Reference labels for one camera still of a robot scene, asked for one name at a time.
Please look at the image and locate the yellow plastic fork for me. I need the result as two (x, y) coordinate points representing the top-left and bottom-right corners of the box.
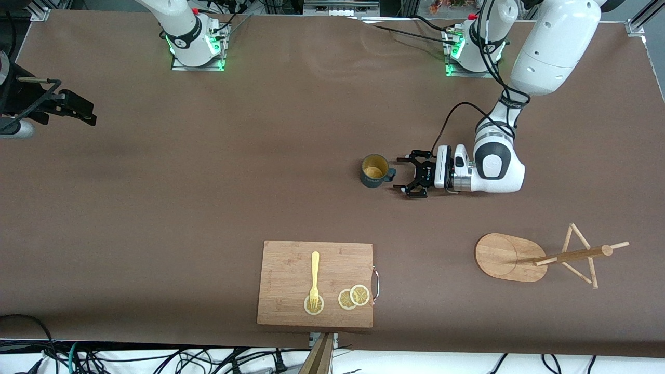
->
(309, 251), (321, 310)

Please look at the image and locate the grey power strip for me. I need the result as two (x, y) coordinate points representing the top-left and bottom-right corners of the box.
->
(303, 0), (381, 17)

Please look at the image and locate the wooden mug rack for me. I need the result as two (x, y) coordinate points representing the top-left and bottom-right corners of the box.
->
(475, 223), (630, 290)

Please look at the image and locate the aluminium frame profile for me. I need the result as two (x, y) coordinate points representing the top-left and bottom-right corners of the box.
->
(29, 0), (54, 22)
(626, 0), (665, 37)

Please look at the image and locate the teal mug yellow inside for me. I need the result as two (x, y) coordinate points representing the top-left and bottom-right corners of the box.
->
(361, 154), (397, 189)

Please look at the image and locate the wooden post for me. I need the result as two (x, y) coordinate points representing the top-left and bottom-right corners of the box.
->
(298, 332), (336, 374)

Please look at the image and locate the wooden cutting board metal handle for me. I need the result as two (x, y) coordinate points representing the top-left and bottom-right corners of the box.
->
(257, 240), (380, 329)

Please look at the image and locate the brown table mat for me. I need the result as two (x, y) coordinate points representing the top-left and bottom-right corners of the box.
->
(0, 9), (665, 359)

